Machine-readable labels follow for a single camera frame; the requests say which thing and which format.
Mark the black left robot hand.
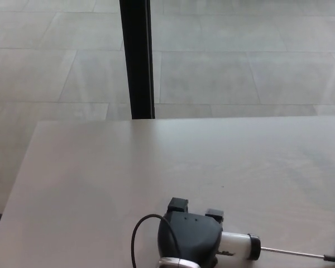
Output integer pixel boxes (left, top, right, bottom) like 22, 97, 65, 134
157, 197, 224, 268

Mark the white Franklin air pump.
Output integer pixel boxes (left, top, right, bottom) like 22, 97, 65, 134
217, 231, 335, 264

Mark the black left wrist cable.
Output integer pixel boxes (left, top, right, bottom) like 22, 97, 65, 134
131, 213, 182, 268

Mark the black vertical post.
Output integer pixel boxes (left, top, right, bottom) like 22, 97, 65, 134
119, 0, 156, 120

